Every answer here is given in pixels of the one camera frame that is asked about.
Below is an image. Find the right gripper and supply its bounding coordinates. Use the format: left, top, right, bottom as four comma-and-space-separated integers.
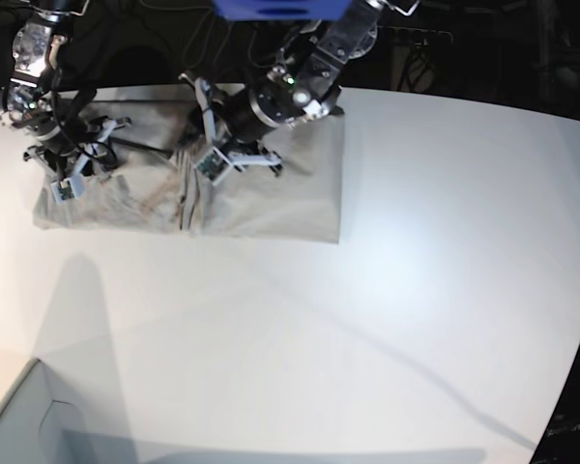
22, 115, 131, 181

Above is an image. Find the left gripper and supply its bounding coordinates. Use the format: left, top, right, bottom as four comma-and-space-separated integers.
180, 73, 283, 177

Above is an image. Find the light grey t-shirt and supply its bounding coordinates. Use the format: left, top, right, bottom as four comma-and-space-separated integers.
32, 89, 345, 243

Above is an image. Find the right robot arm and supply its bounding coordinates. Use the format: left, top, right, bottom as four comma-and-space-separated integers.
0, 1, 131, 183

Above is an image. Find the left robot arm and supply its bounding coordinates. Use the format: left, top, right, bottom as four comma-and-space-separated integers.
180, 1, 419, 185

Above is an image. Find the blue box at top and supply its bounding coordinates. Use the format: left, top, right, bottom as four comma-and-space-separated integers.
213, 0, 351, 21

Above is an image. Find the black power strip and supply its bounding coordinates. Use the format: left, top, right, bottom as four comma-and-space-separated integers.
378, 26, 454, 46

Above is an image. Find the white cardboard box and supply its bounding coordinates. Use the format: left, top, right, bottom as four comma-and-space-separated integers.
0, 359, 139, 463

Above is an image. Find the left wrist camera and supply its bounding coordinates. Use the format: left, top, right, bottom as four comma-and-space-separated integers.
195, 147, 234, 187

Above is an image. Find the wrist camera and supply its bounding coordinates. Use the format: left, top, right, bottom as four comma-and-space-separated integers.
195, 147, 234, 187
49, 174, 85, 203

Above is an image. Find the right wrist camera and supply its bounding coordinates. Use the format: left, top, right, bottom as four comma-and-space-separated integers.
49, 174, 85, 203

